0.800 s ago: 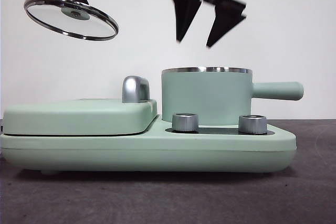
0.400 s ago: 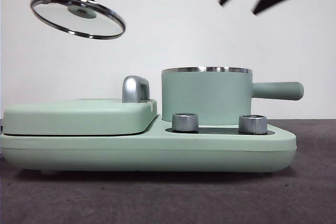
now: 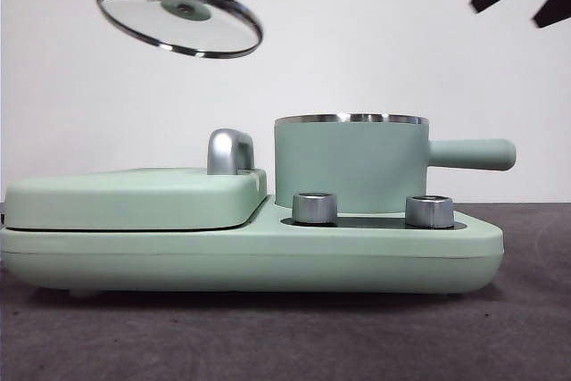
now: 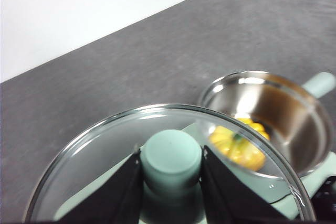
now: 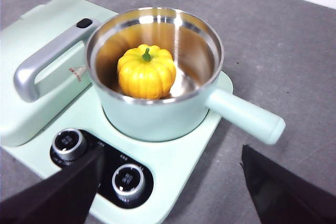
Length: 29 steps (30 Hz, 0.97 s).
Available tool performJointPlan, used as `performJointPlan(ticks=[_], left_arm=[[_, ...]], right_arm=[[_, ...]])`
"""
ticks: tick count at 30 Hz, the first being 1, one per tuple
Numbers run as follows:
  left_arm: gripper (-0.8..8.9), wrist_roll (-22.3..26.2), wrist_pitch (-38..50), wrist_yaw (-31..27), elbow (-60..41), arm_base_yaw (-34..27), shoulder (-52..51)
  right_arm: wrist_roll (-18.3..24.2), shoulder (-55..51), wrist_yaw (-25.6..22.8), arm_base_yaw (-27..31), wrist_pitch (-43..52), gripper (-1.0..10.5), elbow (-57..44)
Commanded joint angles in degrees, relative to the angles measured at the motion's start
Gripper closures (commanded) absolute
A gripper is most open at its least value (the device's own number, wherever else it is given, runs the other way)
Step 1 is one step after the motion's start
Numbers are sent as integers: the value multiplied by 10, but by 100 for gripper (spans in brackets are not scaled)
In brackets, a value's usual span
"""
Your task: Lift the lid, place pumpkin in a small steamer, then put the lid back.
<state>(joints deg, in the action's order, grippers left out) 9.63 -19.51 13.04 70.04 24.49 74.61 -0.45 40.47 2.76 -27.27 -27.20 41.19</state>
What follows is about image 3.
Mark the glass lid with green knob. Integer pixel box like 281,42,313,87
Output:
95,0,265,60

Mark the mint green steamer pot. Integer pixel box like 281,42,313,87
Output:
272,112,518,216

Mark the mint green hinged griddle cover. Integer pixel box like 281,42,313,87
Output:
4,167,269,231

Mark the silver control dial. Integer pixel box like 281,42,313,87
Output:
292,192,339,225
405,194,455,228

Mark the mint green cooker base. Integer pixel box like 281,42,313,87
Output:
0,195,506,300

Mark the silver griddle cover handle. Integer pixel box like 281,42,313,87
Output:
206,128,256,176

